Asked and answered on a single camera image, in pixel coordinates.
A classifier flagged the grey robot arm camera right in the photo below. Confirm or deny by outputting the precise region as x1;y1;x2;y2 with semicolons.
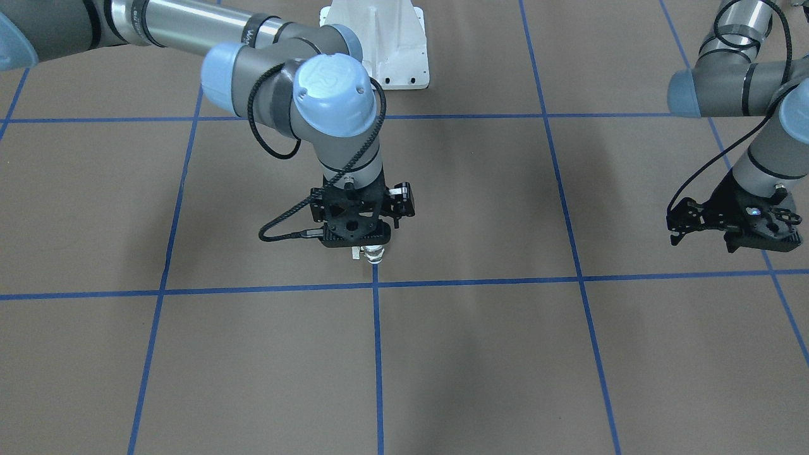
1;1;382;189

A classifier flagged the grey robot arm camera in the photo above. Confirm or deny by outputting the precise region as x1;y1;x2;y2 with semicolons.
667;1;808;196
1;1;382;189

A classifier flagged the chrome PPR ball valve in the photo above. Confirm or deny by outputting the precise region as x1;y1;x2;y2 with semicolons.
351;245;385;265

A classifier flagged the white metal arm base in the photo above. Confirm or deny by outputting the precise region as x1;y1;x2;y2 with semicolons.
320;1;430;90

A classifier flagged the black cable camera arm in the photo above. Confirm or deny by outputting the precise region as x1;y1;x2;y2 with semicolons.
246;63;387;243
666;1;807;241

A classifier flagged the grey robot arm camera left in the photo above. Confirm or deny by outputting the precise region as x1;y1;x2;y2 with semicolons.
667;1;808;196

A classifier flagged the black wrist camera camera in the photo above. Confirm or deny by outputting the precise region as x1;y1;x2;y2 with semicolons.
723;229;803;253
320;221;392;248

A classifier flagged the black cable camera left arm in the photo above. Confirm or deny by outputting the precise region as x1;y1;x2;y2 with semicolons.
666;1;807;241

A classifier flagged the black wrist camera camera right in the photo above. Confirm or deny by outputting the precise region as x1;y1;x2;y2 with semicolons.
320;221;392;248

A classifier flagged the black gripper camera right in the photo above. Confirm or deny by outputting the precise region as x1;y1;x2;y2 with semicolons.
310;178;415;231

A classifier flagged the black cable camera right arm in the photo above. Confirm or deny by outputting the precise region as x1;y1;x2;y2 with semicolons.
246;63;387;243

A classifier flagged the black gripper camera left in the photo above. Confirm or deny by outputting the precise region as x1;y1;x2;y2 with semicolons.
666;173;803;246

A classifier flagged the black wrist camera camera left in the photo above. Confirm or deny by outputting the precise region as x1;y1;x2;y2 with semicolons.
723;229;803;253

